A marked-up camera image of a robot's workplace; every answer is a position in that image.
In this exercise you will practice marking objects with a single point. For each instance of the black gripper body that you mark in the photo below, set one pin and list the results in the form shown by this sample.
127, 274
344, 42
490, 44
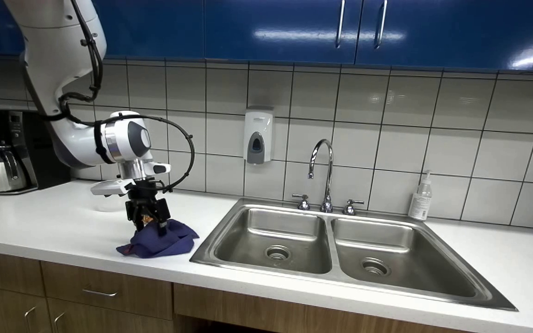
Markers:
147, 196

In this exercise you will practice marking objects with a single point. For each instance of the blue upper cabinet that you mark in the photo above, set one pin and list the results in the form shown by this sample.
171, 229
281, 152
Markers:
249, 28

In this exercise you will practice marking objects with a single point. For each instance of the wooden lower cabinet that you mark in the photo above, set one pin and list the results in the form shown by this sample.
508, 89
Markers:
120, 301

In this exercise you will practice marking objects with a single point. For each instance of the white wall soap dispenser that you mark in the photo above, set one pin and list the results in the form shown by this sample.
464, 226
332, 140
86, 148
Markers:
258, 135

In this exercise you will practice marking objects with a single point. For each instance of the chrome gooseneck faucet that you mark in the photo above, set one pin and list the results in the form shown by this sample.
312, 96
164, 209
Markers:
329, 177

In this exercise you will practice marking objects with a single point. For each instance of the clear soap bottle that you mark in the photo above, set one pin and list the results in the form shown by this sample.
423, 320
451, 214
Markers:
421, 200

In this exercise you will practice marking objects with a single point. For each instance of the blue towel with red tag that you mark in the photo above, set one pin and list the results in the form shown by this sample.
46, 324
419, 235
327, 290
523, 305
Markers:
168, 242

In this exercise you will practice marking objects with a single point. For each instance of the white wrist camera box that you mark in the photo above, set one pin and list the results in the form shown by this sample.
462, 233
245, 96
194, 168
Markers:
112, 187

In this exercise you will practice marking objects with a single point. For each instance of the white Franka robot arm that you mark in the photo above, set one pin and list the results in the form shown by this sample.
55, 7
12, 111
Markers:
51, 48

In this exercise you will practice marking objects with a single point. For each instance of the black coffee machine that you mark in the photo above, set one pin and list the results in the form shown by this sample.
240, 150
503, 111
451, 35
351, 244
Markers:
33, 159

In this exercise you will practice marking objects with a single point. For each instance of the stainless steel double sink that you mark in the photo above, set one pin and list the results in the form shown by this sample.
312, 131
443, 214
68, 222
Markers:
353, 251

